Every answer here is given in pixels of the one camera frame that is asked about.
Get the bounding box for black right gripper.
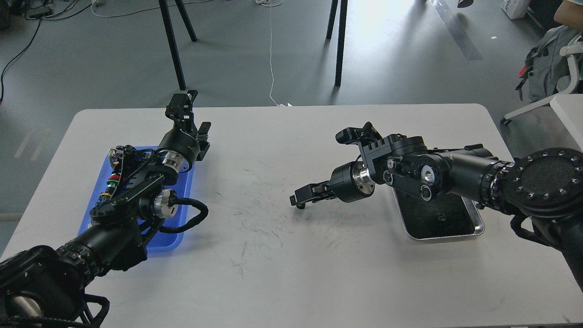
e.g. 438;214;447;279
290;162;375;207

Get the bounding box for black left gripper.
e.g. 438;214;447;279
156;90;212;174

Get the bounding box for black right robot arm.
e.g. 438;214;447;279
290;122;583;286

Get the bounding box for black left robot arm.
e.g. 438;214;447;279
0;90;211;328

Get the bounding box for black tripod left legs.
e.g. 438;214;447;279
158;0;198;91

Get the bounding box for black tripod legs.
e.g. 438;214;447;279
158;0;198;91
326;0;348;87

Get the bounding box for blue plastic tray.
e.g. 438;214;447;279
77;146;195;254

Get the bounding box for silver metal tray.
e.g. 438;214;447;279
394;190;485;242

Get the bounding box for black tripod right legs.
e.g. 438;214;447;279
326;0;348;87

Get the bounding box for walking person legs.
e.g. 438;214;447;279
457;0;474;8

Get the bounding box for grey backpack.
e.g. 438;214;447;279
516;25;581;103

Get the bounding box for white side table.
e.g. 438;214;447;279
550;94;583;148

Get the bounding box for white box on floor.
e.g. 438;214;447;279
500;0;531;20

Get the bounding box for white office chair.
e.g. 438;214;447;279
500;33;582;125

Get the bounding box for person sitting at right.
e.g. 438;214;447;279
553;0;583;31

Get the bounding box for black selector switch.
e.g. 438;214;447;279
107;145;154;172

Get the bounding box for white cable on floor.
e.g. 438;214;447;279
255;0;292;107

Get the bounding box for black cable on floor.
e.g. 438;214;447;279
0;0;94;103

